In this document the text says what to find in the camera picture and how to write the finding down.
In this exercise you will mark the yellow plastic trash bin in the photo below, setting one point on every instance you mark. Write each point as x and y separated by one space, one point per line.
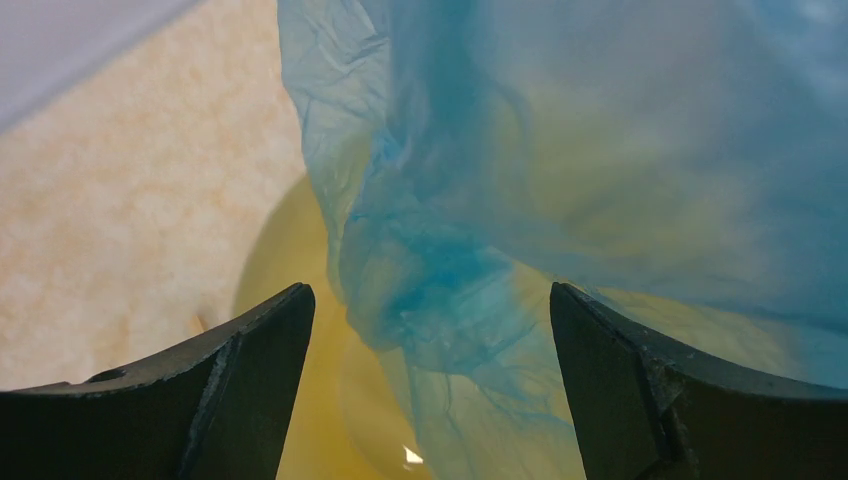
346 422

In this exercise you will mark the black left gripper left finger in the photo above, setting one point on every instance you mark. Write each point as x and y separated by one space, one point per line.
216 406

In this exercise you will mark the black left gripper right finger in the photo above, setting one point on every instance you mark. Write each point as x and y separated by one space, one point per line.
646 406

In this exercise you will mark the blue plastic trash bag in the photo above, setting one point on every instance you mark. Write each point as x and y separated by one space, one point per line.
682 162

